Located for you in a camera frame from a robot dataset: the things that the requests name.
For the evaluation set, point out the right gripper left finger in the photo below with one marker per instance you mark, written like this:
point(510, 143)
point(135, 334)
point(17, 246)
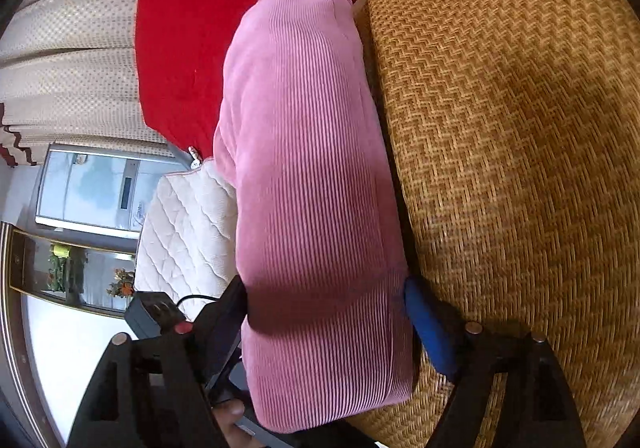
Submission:
point(156, 392)

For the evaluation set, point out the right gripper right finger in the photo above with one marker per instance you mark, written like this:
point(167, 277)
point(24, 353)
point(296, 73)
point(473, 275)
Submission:
point(538, 408)

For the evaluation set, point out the pink corduroy garment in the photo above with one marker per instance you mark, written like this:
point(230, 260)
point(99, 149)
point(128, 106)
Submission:
point(318, 240)

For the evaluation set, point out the person's hand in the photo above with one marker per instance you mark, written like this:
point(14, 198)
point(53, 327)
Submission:
point(226, 415)

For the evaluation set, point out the black handheld device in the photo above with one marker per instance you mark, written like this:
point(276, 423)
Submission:
point(151, 314)

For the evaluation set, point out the white quilted pillow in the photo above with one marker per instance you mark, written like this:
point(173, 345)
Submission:
point(187, 243)

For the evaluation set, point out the dark framed mirror cabinet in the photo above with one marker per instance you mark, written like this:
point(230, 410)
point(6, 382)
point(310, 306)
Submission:
point(91, 280)

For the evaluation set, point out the window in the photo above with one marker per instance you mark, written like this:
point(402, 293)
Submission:
point(99, 191)

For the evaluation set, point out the woven rattan bed mat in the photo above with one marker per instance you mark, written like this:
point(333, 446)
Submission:
point(514, 126)

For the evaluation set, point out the beige dotted curtain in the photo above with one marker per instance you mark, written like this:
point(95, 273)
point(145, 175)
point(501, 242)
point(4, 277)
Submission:
point(68, 76)

